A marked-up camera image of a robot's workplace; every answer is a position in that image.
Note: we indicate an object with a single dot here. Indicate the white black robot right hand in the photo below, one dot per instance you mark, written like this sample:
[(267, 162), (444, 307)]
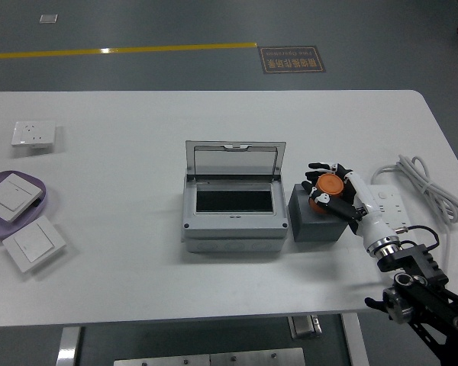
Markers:
[(366, 198)]

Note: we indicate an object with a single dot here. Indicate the orange cylinder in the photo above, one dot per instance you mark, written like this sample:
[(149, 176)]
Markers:
[(328, 185)]

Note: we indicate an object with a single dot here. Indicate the grey electrical box clear lid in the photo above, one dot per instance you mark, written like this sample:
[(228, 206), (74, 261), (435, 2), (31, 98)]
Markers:
[(233, 232)]

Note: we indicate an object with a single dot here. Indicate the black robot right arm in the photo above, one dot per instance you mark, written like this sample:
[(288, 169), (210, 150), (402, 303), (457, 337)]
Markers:
[(423, 263)]

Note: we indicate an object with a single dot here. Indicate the grey cube with round hole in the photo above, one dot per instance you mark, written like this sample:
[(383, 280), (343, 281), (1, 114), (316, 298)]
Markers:
[(317, 228)]

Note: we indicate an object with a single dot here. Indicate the white power strip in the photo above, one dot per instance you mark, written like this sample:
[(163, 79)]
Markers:
[(393, 206)]

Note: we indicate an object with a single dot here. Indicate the silver table leg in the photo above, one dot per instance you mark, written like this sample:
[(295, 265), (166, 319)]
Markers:
[(355, 339)]

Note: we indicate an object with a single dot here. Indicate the small metal floor plate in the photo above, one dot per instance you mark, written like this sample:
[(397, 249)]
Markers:
[(48, 18)]

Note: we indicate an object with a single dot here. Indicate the metal bracket under table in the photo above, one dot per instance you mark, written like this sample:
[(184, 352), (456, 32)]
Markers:
[(303, 328)]

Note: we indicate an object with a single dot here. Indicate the metal base plate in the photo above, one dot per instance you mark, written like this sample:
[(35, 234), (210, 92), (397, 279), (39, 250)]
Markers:
[(259, 357), (160, 361)]

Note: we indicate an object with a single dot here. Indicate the white wall switch panel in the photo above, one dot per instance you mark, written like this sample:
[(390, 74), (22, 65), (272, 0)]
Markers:
[(32, 244), (11, 196)]

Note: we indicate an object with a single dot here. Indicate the white wall socket panel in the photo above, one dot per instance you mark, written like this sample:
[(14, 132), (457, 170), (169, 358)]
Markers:
[(32, 133)]

